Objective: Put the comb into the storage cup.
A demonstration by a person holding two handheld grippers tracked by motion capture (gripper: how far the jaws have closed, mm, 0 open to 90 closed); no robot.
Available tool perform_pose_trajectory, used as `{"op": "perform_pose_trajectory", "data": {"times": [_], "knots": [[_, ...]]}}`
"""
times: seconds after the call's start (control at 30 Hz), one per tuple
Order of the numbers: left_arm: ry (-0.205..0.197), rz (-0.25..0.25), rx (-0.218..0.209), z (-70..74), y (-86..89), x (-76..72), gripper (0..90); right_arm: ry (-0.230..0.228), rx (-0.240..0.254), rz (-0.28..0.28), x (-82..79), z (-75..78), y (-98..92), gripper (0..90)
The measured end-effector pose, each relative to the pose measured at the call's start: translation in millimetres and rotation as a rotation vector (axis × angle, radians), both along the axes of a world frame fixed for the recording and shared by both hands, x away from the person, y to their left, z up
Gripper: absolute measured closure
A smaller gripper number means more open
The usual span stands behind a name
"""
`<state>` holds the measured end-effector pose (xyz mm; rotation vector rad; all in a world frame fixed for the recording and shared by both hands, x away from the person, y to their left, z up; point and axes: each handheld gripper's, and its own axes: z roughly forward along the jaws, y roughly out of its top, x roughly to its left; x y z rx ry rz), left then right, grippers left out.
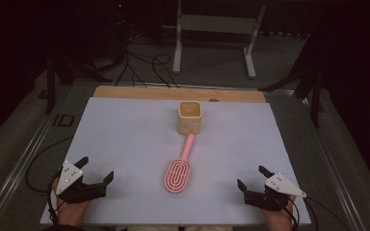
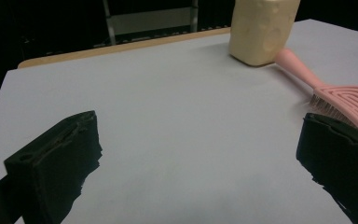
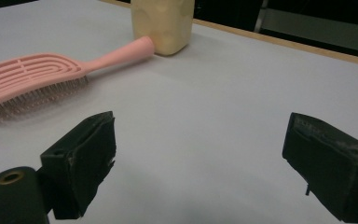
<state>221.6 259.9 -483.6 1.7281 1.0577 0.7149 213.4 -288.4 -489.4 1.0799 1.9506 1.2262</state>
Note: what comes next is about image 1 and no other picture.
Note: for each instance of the person's right hand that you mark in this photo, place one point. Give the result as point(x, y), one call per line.
point(281, 219)

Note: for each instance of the cream square ceramic cup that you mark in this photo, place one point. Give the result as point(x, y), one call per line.
point(190, 126)

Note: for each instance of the black tripod stand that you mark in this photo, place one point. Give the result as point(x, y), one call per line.
point(316, 96)
point(50, 86)

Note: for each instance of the white table mat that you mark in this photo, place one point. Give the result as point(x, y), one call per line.
point(125, 144)

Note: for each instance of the metal floor rail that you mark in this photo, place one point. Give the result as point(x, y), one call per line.
point(330, 163)
point(19, 166)

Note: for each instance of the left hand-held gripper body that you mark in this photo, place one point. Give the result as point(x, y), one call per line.
point(77, 192)

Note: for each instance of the pink hairbrush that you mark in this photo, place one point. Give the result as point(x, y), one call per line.
point(177, 174)

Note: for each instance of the wooden table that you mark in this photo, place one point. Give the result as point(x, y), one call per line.
point(147, 93)

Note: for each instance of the person's left hand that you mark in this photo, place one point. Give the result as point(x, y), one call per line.
point(70, 213)

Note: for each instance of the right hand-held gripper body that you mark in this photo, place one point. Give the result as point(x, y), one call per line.
point(266, 198)

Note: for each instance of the white metal stand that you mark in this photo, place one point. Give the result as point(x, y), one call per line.
point(216, 24)

